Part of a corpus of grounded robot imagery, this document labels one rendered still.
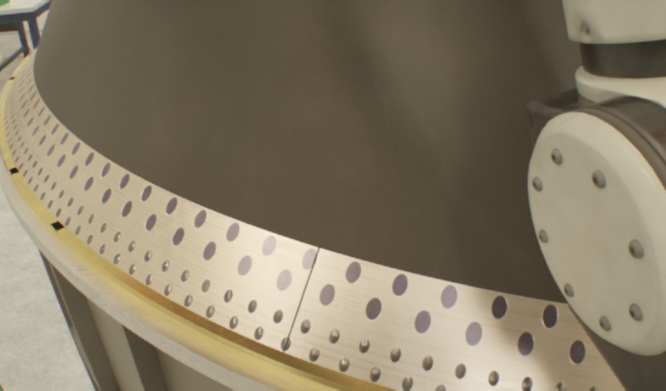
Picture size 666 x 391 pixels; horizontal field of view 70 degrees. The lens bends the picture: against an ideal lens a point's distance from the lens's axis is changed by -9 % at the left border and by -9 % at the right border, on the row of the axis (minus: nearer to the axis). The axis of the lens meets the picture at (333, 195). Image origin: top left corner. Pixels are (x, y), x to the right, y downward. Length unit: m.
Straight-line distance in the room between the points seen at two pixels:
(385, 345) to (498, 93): 0.20
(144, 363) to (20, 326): 1.74
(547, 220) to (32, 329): 2.21
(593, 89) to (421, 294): 0.24
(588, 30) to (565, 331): 0.25
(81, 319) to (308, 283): 0.46
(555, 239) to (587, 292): 0.02
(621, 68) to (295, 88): 0.29
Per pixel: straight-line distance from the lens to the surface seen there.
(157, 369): 0.65
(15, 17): 3.97
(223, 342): 0.42
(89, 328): 0.82
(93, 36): 0.66
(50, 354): 2.18
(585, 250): 0.17
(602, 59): 0.19
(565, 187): 0.17
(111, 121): 0.58
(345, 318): 0.40
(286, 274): 0.41
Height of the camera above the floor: 1.49
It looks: 32 degrees down
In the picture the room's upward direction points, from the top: 1 degrees clockwise
